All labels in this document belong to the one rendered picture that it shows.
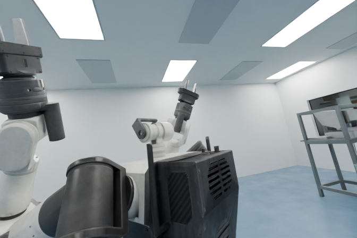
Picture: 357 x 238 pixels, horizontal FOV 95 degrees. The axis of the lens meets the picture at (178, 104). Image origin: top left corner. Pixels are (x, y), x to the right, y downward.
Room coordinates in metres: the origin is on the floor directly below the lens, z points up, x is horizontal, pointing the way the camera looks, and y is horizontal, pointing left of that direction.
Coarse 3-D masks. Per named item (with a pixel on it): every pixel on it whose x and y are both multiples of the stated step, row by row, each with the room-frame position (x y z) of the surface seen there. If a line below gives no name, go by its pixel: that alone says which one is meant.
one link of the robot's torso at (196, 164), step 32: (160, 160) 0.43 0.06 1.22; (192, 160) 0.37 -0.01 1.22; (224, 160) 0.45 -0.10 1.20; (128, 192) 0.40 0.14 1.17; (160, 192) 0.41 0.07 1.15; (192, 192) 0.35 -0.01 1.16; (224, 192) 0.43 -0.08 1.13; (160, 224) 0.41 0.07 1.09; (192, 224) 0.36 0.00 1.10; (224, 224) 0.44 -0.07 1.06
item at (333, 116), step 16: (304, 112) 3.09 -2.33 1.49; (320, 112) 2.91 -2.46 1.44; (336, 112) 2.62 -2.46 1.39; (352, 112) 2.59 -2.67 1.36; (304, 128) 3.22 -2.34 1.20; (336, 128) 2.97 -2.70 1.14; (352, 128) 2.71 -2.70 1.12; (352, 144) 2.59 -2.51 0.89; (336, 160) 3.37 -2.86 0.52; (352, 160) 2.62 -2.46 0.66; (320, 192) 3.22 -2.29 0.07; (352, 192) 2.77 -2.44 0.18
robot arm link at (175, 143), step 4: (188, 124) 0.84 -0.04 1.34; (188, 128) 0.83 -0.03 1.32; (184, 132) 0.83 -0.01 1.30; (188, 132) 0.83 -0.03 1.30; (184, 136) 0.84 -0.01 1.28; (172, 140) 0.88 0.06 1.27; (176, 140) 0.90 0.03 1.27; (180, 140) 0.85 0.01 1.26; (184, 140) 0.84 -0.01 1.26; (168, 144) 0.87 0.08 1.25; (172, 144) 0.86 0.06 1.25; (176, 144) 0.86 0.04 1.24; (180, 144) 0.86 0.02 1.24
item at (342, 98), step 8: (328, 96) 4.47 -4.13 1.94; (336, 96) 4.30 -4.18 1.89; (344, 96) 4.14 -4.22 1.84; (352, 96) 4.00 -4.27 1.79; (312, 104) 4.92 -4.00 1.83; (320, 104) 4.71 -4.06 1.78; (328, 104) 4.53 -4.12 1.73; (336, 104) 4.36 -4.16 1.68; (344, 104) 4.20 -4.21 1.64; (320, 128) 4.90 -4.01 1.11; (328, 128) 4.71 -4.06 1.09
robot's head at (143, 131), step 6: (138, 120) 0.50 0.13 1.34; (144, 120) 0.52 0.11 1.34; (150, 120) 0.54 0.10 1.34; (156, 120) 0.56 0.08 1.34; (132, 126) 0.52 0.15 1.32; (138, 126) 0.50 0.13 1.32; (144, 126) 0.50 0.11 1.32; (150, 126) 0.50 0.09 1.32; (138, 132) 0.50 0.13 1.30; (144, 132) 0.49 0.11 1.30; (150, 132) 0.49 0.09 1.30; (144, 138) 0.50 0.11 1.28; (150, 138) 0.50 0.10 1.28
